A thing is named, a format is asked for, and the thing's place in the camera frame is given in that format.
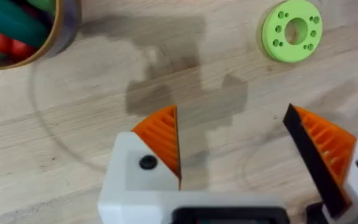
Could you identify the left gripper white and orange right finger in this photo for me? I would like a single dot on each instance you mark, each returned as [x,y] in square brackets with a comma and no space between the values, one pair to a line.
[331,155]

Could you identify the left gripper white and orange left finger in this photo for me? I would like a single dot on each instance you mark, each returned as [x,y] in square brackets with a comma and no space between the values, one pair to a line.
[141,168]

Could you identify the green disc with holes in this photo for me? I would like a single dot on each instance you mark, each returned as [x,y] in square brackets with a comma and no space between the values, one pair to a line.
[291,30]

